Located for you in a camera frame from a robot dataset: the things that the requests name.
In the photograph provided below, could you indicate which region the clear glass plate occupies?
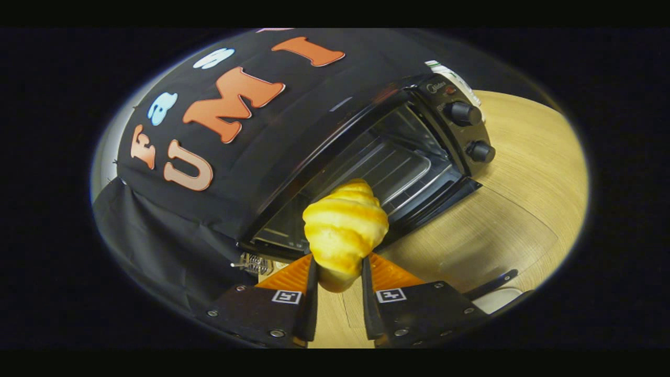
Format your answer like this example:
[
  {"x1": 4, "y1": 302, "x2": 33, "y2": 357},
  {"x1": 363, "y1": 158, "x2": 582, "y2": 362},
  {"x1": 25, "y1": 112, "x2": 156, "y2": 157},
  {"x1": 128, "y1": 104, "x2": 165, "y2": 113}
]
[{"x1": 471, "y1": 287, "x2": 524, "y2": 315}]

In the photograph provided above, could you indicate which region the black toaster oven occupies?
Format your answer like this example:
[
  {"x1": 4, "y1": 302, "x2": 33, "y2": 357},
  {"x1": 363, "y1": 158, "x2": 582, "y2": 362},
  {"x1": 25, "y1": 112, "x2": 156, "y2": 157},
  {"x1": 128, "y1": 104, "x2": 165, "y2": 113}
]
[{"x1": 238, "y1": 73, "x2": 560, "y2": 302}]

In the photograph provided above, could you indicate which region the golden croissant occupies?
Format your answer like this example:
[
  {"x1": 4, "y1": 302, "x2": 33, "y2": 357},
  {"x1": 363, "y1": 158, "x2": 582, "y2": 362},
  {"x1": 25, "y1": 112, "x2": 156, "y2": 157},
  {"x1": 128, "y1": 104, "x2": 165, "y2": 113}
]
[{"x1": 303, "y1": 179, "x2": 389, "y2": 293}]

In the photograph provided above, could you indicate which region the white plastic bottle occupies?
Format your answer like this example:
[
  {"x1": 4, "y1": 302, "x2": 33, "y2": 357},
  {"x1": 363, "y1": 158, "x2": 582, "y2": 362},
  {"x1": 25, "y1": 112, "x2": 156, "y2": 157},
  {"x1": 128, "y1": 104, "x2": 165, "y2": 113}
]
[{"x1": 425, "y1": 60, "x2": 482, "y2": 108}]

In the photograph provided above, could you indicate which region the black backdrop cloth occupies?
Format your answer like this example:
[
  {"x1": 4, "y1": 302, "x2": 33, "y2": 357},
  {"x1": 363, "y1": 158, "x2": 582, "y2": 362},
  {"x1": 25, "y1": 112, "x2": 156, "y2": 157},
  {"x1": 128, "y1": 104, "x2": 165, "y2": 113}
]
[{"x1": 92, "y1": 28, "x2": 472, "y2": 315}]

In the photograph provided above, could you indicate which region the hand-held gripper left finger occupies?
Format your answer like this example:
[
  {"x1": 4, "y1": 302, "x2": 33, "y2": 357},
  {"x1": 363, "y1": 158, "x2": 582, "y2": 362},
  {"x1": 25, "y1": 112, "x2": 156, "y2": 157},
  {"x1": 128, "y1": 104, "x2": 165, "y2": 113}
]
[{"x1": 202, "y1": 254, "x2": 319, "y2": 349}]

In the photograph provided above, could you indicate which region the small wire rack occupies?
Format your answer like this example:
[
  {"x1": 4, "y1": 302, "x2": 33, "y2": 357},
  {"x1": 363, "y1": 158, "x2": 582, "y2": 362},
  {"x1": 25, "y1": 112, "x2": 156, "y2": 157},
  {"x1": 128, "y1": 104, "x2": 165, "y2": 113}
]
[{"x1": 230, "y1": 253, "x2": 273, "y2": 276}]

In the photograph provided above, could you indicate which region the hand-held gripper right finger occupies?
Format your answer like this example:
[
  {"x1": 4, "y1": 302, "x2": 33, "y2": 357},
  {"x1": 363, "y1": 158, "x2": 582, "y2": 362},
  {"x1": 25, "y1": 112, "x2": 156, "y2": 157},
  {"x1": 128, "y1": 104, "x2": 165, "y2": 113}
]
[{"x1": 361, "y1": 253, "x2": 490, "y2": 349}]

